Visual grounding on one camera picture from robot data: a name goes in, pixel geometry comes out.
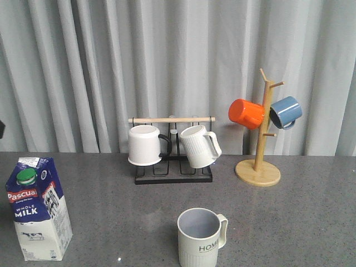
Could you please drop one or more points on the wooden mug tree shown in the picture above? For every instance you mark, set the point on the wooden mug tree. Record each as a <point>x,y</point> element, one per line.
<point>257,171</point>

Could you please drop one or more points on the black wire mug rack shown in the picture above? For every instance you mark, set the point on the black wire mug rack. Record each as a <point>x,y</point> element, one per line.
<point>175,167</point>

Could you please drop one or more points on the cream HOME mug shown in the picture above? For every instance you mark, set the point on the cream HOME mug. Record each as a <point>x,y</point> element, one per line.
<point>201,233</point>

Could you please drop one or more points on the white mug black handle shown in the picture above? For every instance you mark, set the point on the white mug black handle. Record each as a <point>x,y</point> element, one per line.
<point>145,147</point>

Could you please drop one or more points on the blue mug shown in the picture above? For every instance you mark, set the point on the blue mug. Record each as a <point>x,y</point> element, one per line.
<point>285,112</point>

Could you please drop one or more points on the blue white milk carton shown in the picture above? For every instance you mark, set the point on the blue white milk carton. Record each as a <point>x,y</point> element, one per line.
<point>40,214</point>

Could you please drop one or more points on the orange mug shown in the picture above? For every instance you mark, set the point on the orange mug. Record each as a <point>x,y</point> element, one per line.
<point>246,113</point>

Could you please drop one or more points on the white ribbed mug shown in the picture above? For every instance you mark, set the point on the white ribbed mug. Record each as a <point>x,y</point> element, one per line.
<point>201,146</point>

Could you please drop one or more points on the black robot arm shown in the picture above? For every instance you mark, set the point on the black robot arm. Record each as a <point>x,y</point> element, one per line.
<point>2,129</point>

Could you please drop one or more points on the grey curtain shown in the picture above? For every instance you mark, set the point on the grey curtain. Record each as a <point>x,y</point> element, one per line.
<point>74,72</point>

